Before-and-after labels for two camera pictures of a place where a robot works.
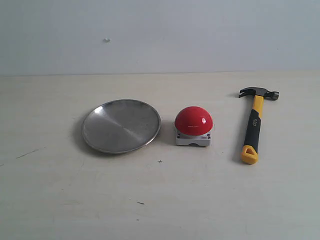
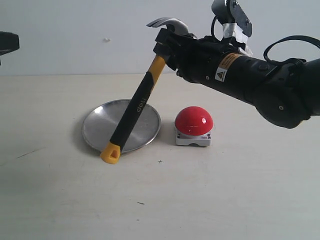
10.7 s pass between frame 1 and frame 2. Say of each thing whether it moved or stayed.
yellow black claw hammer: moved
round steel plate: stayed
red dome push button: stayed
